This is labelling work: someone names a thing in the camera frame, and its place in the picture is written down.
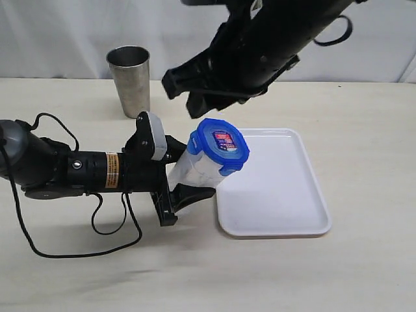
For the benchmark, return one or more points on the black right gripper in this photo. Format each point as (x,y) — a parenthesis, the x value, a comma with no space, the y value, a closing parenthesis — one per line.
(245,56)

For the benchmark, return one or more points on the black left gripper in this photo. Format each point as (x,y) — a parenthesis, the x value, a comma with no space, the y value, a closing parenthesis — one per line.
(142,174)

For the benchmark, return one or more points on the clear plastic tall container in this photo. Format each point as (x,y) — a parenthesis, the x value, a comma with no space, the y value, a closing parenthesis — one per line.
(195,170)

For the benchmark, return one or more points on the blue plastic lid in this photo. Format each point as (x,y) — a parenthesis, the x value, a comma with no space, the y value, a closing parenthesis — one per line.
(221,142)

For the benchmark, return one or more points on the stainless steel cup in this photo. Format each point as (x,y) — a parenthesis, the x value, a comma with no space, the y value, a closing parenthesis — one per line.
(129,67)

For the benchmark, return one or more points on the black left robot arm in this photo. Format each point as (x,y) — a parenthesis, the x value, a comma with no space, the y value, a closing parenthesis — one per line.
(46,169)

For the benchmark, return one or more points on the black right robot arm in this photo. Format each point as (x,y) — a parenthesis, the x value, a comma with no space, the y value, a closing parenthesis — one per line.
(314,17)

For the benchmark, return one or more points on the white plastic tray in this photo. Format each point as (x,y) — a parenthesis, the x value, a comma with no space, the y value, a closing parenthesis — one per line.
(276,195)

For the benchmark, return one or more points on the white backdrop curtain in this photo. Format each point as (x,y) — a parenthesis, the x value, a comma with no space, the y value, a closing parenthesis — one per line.
(70,39)

